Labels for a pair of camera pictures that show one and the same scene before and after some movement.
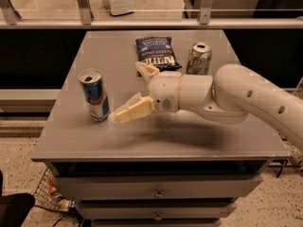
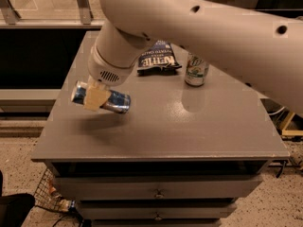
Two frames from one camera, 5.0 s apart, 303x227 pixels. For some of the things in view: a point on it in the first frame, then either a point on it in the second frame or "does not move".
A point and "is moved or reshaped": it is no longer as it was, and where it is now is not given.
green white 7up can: [199, 60] does not move
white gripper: [165, 90] -> [105, 69]
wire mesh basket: [47, 195] does not move
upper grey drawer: [163, 185] does not move
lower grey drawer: [117, 210] does not move
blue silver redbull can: [91, 79] is moved or reshaped
